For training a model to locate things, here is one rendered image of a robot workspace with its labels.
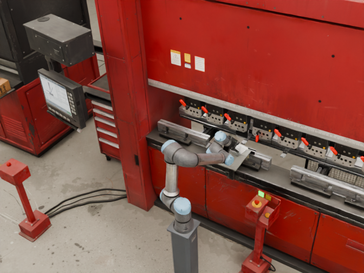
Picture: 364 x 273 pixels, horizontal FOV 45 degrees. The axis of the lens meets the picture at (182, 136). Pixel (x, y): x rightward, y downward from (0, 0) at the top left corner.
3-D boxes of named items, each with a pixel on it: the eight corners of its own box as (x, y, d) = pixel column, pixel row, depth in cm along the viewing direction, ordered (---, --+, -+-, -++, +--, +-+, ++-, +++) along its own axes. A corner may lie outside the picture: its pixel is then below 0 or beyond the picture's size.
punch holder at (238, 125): (228, 127, 339) (228, 110, 329) (233, 122, 344) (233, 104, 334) (245, 133, 332) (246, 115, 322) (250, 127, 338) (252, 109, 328)
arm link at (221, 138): (210, 137, 314) (218, 128, 314) (217, 142, 323) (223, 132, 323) (219, 143, 310) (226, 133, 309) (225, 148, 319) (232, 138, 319)
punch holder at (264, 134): (251, 135, 330) (253, 117, 320) (256, 129, 335) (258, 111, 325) (270, 141, 323) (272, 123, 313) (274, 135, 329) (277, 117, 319)
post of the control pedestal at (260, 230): (252, 261, 366) (257, 217, 333) (255, 257, 369) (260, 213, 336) (258, 264, 363) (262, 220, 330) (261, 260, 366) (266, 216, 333)
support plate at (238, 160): (214, 163, 334) (214, 162, 334) (230, 144, 351) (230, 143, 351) (235, 171, 326) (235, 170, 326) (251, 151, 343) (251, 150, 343)
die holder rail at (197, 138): (157, 130, 389) (157, 122, 384) (162, 127, 393) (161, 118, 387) (207, 148, 367) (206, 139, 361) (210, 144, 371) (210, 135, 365)
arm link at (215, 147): (213, 158, 309) (222, 145, 309) (203, 150, 316) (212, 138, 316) (218, 162, 315) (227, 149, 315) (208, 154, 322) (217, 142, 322)
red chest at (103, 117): (101, 162, 493) (85, 85, 432) (128, 138, 526) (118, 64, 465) (136, 177, 471) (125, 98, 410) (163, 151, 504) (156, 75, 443)
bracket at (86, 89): (65, 104, 381) (64, 97, 376) (85, 91, 396) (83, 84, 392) (101, 117, 363) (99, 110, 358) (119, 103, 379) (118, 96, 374)
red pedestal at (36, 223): (18, 234, 415) (-9, 168, 365) (38, 216, 431) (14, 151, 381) (32, 242, 406) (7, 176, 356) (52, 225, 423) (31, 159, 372)
